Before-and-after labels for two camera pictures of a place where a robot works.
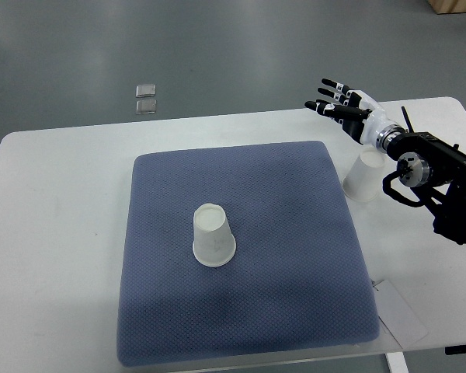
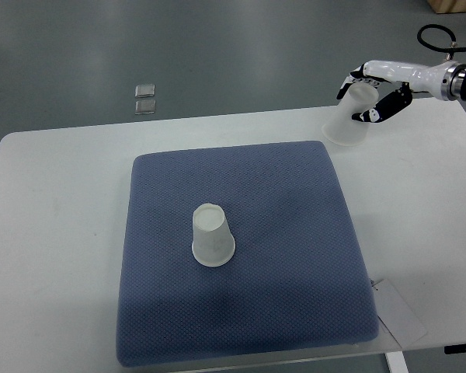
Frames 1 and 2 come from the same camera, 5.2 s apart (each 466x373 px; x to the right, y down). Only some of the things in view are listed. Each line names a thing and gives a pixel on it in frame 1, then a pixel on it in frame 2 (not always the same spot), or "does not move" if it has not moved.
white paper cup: x=363 y=181 -> x=342 y=129
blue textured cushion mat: x=299 y=279 does not move
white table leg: x=397 y=362 does not move
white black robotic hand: x=362 y=117 -> x=446 y=80
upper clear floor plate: x=145 y=90 does not move
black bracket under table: x=463 y=349 does not move
